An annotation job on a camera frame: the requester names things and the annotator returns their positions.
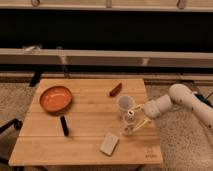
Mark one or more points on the black marker pen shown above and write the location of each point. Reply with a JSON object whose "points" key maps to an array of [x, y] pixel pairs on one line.
{"points": [[64, 126]]}

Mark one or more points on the small clear bottle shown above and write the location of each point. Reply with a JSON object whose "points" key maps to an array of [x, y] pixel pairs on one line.
{"points": [[128, 123]]}

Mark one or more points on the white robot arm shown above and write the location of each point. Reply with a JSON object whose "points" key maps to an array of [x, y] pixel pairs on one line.
{"points": [[181, 95]]}

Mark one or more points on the black chair frame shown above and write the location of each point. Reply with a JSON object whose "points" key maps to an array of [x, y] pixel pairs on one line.
{"points": [[17, 124]]}

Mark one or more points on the wooden table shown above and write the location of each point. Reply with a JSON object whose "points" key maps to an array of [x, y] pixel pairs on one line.
{"points": [[92, 115]]}

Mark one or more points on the orange round bowl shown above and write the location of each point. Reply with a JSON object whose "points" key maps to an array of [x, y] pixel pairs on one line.
{"points": [[55, 99]]}

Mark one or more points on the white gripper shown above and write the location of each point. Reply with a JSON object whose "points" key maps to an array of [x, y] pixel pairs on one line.
{"points": [[153, 109]]}

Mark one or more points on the dark red oblong object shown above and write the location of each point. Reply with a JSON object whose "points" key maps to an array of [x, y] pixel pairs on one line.
{"points": [[116, 90]]}

